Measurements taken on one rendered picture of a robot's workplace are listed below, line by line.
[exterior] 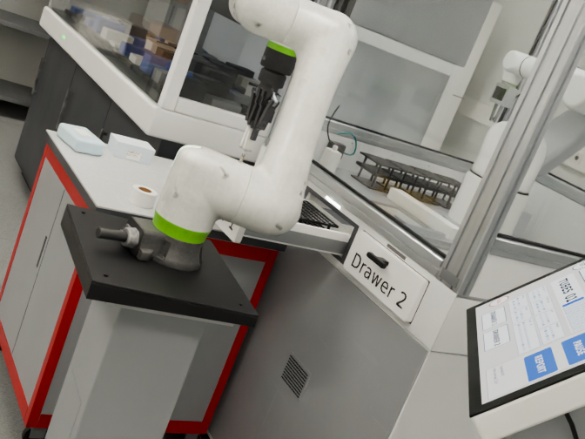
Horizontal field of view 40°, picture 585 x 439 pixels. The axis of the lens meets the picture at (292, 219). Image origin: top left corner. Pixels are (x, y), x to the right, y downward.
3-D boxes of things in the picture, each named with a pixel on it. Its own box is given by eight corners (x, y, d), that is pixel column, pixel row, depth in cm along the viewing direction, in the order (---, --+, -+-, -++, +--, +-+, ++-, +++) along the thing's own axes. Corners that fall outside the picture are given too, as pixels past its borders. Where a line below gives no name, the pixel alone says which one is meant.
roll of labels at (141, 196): (137, 208, 211) (142, 194, 210) (123, 197, 215) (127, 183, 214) (158, 209, 217) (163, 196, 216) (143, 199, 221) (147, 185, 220)
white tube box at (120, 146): (112, 156, 250) (117, 141, 249) (105, 147, 257) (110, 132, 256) (151, 165, 257) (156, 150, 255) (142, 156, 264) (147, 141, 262)
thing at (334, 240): (239, 236, 197) (248, 213, 195) (201, 196, 217) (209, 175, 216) (365, 260, 219) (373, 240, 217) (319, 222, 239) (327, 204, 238)
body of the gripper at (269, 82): (292, 78, 225) (280, 110, 227) (278, 70, 231) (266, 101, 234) (271, 71, 220) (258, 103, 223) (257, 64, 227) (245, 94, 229)
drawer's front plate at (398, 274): (405, 322, 187) (424, 280, 184) (342, 266, 210) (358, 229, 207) (410, 323, 188) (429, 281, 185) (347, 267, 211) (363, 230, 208)
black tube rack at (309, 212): (260, 233, 204) (269, 210, 203) (233, 206, 218) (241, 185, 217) (330, 247, 216) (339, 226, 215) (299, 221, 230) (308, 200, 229)
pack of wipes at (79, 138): (103, 157, 245) (107, 144, 243) (74, 151, 238) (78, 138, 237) (83, 139, 255) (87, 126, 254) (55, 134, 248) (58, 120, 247)
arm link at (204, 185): (218, 255, 170) (253, 174, 165) (148, 229, 167) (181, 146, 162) (218, 234, 183) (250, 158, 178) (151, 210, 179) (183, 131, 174)
